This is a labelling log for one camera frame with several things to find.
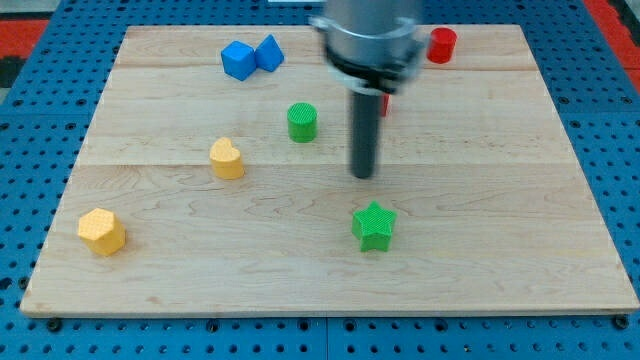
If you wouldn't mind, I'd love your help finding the green star block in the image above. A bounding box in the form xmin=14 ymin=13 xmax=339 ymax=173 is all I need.
xmin=351 ymin=201 xmax=397 ymax=252

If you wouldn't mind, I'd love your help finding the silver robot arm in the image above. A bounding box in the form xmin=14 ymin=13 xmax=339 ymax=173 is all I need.
xmin=309 ymin=0 xmax=428 ymax=95

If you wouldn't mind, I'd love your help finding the green cylinder block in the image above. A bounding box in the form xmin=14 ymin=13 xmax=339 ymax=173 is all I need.
xmin=287 ymin=102 xmax=317 ymax=143

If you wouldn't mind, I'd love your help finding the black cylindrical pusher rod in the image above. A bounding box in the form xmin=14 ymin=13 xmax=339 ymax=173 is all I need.
xmin=350 ymin=92 xmax=382 ymax=179

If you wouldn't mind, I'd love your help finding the yellow heart block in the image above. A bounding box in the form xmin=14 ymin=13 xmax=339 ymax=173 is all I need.
xmin=209 ymin=137 xmax=245 ymax=180

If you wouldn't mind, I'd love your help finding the wooden board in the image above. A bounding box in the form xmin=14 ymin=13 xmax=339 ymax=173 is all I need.
xmin=21 ymin=25 xmax=639 ymax=318

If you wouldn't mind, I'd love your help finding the small red block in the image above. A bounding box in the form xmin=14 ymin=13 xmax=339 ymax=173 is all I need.
xmin=381 ymin=93 xmax=391 ymax=117

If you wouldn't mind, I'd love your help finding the blue triangular block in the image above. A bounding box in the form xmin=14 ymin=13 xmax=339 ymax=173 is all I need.
xmin=255 ymin=34 xmax=285 ymax=72

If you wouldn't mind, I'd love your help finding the blue cube block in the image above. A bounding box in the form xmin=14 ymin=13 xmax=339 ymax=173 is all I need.
xmin=221 ymin=41 xmax=256 ymax=81

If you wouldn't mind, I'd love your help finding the red cylinder block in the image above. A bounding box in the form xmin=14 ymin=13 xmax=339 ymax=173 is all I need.
xmin=426 ymin=27 xmax=458 ymax=64

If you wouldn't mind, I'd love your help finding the yellow hexagon block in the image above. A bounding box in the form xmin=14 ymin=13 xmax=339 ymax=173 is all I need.
xmin=77 ymin=208 xmax=126 ymax=256

